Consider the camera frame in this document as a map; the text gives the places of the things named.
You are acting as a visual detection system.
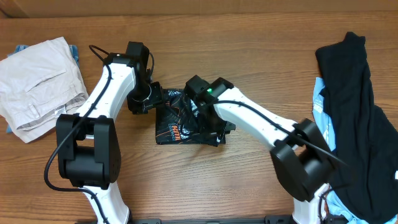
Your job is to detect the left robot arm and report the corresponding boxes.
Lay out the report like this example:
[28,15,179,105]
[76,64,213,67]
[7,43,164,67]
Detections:
[44,42,164,223]

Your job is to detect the black orange patterned jersey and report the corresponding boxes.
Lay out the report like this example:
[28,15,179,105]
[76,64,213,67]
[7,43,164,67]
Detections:
[155,88,226,147]

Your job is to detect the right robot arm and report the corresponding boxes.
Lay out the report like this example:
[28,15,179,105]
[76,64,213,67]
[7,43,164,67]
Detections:
[184,75,342,223]

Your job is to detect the plain black garment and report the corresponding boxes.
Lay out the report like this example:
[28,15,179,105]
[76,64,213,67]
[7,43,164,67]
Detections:
[315,32,397,223]

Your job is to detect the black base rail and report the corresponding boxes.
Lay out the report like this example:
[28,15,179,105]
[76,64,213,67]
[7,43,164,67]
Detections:
[77,214,295,224]

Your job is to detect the blue denim garment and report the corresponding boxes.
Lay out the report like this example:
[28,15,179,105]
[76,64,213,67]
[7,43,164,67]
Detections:
[6,45,80,134]

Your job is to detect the white folded shorts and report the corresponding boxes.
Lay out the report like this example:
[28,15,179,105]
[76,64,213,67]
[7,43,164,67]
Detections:
[1,37,88,143]

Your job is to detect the light blue t-shirt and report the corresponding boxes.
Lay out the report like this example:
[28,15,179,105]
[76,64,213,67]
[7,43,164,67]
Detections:
[313,78,397,223]

